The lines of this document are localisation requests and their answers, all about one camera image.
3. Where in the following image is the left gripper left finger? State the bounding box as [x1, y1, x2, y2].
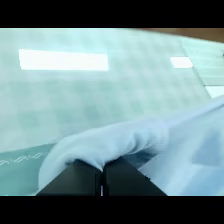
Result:
[35, 159, 102, 197]

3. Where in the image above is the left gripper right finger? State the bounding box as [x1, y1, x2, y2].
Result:
[102, 156, 168, 197]

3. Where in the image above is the white shirt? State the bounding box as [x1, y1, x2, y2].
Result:
[37, 95, 224, 197]

